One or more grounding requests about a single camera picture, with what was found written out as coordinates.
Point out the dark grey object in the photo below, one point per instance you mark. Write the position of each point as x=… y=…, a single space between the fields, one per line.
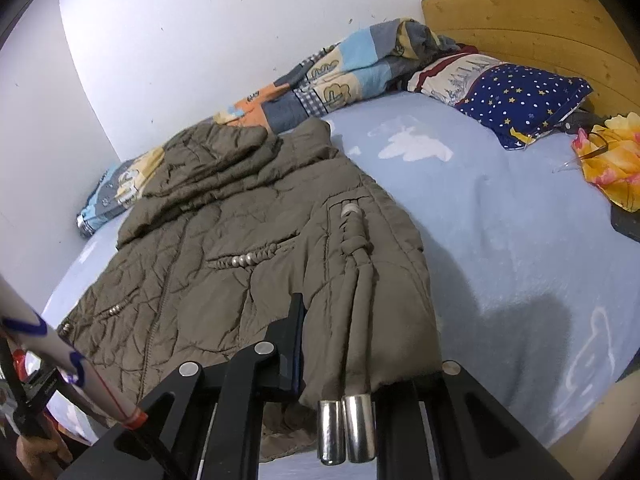
x=582 y=121

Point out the light blue cloud-print bedsheet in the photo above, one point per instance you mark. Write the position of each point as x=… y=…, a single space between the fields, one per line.
x=500 y=220

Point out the wooden bed headboard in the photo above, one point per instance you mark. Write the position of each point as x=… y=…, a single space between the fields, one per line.
x=540 y=25

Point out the thin-framed eyeglasses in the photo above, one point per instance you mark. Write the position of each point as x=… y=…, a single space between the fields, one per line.
x=597 y=144

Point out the black flat object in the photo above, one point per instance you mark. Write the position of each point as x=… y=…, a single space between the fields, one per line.
x=629 y=225

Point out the olive brown padded jacket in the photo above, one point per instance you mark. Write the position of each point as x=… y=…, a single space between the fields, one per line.
x=225 y=240

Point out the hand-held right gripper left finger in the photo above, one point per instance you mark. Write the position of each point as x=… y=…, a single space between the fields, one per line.
x=298 y=345

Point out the striped and starry pillow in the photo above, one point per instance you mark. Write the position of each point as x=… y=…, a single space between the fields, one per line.
x=520 y=95

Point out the yellow floral cloth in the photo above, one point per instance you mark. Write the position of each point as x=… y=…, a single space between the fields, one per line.
x=612 y=165

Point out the patchwork printed blanket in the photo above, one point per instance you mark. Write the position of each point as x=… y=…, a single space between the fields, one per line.
x=350 y=55

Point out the person's left hand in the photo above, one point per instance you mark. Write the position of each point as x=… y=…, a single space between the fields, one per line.
x=37 y=457

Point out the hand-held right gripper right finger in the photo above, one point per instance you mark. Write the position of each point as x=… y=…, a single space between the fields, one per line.
x=395 y=435

